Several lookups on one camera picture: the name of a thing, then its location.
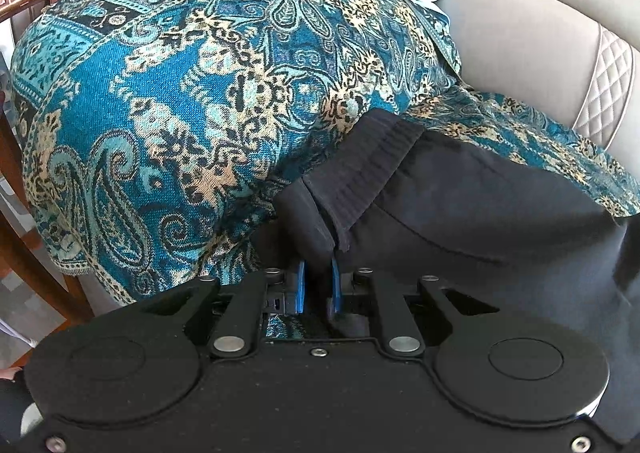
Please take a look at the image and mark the black pants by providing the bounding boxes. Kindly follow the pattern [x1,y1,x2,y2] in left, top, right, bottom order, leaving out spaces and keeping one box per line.
[272,108,640,445]

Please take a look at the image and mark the wooden furniture leg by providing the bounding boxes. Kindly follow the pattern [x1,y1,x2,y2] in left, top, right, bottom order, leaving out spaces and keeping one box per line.
[0,98,97,335]

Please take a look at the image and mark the beige leather sofa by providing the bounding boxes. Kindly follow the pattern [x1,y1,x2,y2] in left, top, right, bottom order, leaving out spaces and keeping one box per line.
[434,0,640,150]

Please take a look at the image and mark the teal paisley blanket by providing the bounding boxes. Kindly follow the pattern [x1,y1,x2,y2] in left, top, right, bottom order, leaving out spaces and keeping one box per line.
[10,0,640,340]

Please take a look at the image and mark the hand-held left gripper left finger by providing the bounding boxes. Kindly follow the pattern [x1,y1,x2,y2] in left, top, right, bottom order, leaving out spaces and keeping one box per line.
[141,260,307,360]

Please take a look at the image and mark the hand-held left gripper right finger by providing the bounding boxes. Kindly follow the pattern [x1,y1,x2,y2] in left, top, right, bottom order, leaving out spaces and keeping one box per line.
[327,257,501,360]

